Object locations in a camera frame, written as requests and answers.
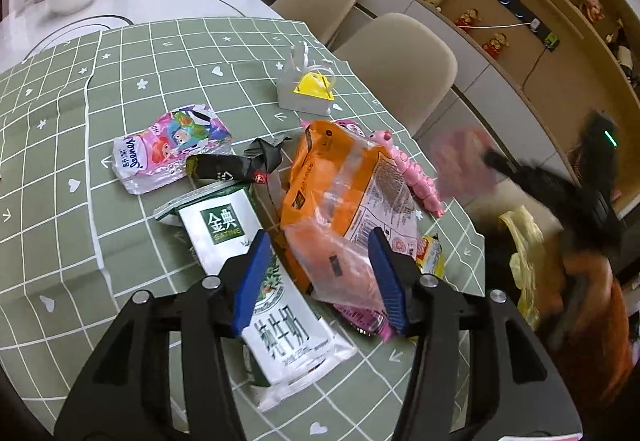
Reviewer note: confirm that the yellow snack packet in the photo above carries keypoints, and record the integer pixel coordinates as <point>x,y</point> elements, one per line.
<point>431,256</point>

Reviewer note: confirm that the pink caterpillar toy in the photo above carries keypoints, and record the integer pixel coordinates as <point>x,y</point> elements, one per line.
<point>415,171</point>

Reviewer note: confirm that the orange snack bag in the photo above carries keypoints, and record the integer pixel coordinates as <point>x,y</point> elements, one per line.
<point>320,181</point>

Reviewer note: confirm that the pink cartoon drink pouch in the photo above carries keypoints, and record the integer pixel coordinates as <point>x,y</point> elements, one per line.
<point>165,146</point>

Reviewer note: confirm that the yellow plastic bag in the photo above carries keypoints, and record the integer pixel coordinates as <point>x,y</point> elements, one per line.
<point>525,271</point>

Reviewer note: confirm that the white green milk carton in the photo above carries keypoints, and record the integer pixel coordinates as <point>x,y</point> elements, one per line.
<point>220,226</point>

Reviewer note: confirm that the person's orange clothing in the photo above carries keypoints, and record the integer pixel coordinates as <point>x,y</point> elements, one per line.
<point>595,336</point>

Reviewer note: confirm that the pink figurine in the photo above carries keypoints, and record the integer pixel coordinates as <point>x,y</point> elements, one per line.
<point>592,6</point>

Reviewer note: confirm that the brown bead-draped ornament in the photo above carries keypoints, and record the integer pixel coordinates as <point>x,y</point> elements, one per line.
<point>622,53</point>

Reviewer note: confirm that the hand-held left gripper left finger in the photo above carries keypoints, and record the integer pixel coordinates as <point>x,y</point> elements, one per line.
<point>252,281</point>

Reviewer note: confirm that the black power strip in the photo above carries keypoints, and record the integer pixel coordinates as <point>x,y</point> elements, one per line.
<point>505,1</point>

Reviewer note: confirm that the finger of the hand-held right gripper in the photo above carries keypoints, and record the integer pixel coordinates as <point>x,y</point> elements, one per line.
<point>530,178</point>

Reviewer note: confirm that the black crumpled wrapper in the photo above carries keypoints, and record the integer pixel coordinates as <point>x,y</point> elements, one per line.
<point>225,168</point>

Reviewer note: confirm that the pale pink packet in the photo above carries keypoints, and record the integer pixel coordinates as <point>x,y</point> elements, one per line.
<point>460,161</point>

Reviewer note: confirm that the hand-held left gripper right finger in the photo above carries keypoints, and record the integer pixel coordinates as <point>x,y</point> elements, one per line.
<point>385,281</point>

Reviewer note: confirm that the magenta wrapper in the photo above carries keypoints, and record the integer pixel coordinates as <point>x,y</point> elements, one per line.
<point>362,321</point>

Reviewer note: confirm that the red gold figurine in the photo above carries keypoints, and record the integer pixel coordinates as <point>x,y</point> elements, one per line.
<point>495,46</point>
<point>469,18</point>

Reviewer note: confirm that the white rabbit-ear holder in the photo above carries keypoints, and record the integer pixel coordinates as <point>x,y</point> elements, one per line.
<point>300,101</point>

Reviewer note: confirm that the wooden wall cabinet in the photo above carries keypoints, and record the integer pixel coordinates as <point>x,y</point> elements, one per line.
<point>505,86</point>

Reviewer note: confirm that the green checked tablecloth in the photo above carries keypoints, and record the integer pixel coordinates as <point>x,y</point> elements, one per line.
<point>125,246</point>

